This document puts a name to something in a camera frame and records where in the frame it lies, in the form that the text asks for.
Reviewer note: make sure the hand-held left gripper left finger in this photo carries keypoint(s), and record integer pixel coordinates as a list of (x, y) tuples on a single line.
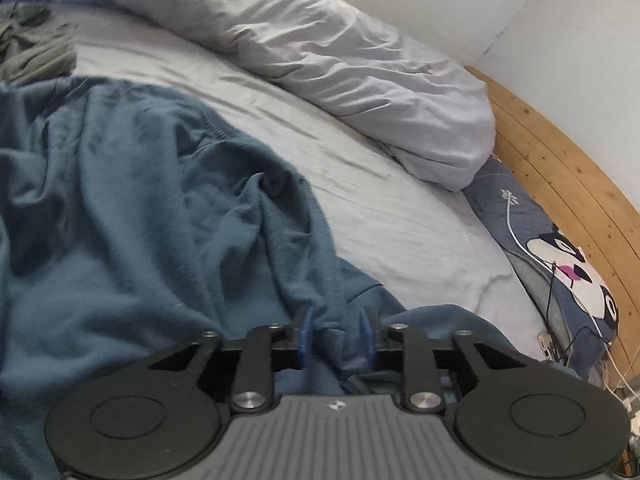
[(304, 340)]

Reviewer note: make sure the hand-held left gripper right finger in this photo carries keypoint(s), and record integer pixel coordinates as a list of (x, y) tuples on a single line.
[(368, 340)]

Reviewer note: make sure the teal long-sleeve shirt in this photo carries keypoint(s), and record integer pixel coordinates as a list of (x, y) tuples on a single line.
[(125, 210)]

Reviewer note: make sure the white power strip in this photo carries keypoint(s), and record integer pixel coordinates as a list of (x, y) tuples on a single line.
[(547, 345)]

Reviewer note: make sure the dark blue cartoon pillow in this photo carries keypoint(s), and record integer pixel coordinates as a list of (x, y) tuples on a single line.
[(525, 220)]

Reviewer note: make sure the wooden headboard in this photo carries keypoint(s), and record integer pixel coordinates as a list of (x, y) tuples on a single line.
[(565, 160)]

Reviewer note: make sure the grey printed duvet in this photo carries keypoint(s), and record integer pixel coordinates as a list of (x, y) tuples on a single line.
[(325, 60)]

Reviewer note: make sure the grey garment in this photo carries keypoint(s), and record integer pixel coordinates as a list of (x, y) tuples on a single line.
[(35, 55)]

